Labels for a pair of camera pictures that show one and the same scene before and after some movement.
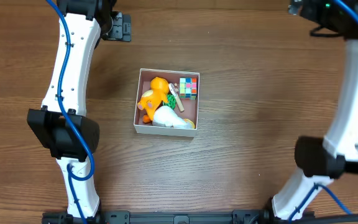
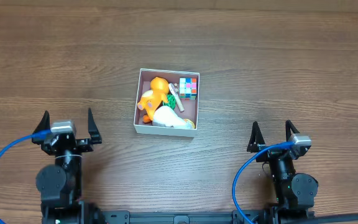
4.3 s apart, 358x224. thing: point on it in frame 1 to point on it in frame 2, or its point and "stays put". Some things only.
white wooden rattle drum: x=174 y=89 stays put
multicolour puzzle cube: x=188 y=88 stays put
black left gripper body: x=120 y=28 to x=68 y=144
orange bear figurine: x=153 y=99 stays put
